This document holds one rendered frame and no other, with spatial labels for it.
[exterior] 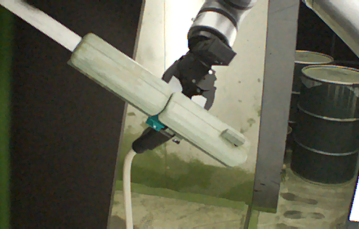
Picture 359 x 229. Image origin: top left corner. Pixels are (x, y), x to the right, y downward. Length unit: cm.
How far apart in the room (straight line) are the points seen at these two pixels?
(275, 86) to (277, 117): 21
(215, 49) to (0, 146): 63
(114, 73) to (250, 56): 183
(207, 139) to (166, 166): 216
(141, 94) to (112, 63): 6
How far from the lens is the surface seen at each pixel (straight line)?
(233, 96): 238
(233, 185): 265
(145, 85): 53
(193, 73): 63
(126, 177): 81
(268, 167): 255
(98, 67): 52
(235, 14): 73
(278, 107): 237
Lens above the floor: 158
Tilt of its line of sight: 21 degrees down
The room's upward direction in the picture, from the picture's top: straight up
